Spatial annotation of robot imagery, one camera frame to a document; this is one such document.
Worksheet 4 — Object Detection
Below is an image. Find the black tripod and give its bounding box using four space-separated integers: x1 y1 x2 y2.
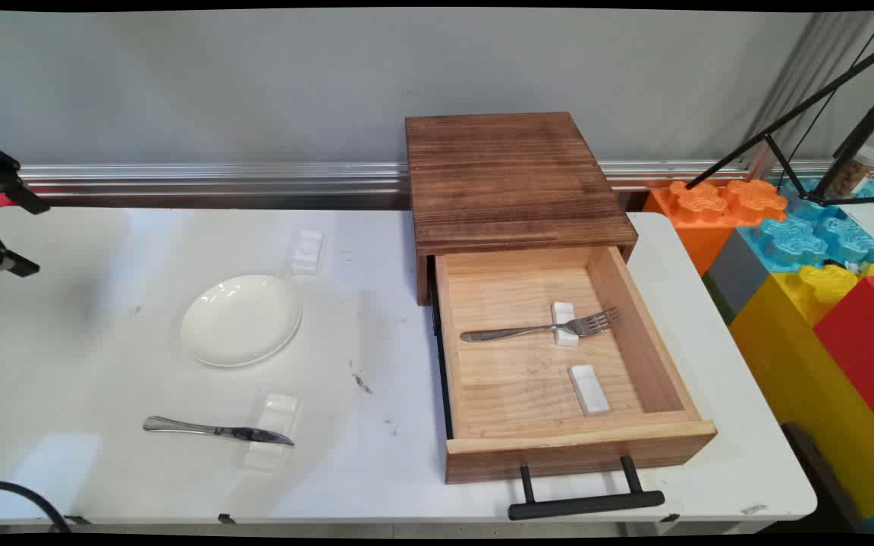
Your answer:
684 11 874 207

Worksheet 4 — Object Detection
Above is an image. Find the yellow toy block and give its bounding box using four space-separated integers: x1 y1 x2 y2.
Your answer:
729 262 874 520

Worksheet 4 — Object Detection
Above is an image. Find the white ceramic cutlery rest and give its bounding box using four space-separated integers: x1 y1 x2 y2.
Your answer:
551 301 580 347
290 230 325 276
567 364 611 417
243 392 302 472

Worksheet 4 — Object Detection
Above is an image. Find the clear jar of nuts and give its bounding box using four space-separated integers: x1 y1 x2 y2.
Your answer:
834 144 874 199

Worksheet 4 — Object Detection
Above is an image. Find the dark wooden cabinet box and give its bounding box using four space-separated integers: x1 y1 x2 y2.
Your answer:
405 112 640 306

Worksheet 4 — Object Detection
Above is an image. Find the aluminium rail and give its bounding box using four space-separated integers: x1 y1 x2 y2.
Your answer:
18 158 874 200

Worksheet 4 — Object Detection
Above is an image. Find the light wooden drawer, black handle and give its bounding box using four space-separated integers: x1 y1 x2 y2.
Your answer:
427 244 718 521

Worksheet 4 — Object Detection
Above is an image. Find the silver table knife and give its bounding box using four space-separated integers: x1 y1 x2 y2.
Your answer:
143 416 295 447

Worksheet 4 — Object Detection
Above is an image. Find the orange toy block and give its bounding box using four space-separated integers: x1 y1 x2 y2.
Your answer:
642 179 789 278

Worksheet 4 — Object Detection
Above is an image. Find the red toy block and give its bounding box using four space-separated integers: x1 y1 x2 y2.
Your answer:
813 275 874 448

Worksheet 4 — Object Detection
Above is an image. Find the blue toy block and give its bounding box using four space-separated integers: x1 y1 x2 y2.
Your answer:
737 178 874 274

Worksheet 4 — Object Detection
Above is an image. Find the white round plate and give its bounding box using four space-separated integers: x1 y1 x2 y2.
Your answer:
180 274 303 369

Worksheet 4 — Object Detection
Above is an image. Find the black floor cable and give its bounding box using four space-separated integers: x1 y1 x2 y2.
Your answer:
0 479 74 534

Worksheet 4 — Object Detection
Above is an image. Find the silver fork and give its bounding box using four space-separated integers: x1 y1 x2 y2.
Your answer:
460 306 623 344

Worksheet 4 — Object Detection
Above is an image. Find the grey toy block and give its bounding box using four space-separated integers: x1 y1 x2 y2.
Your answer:
706 231 773 315

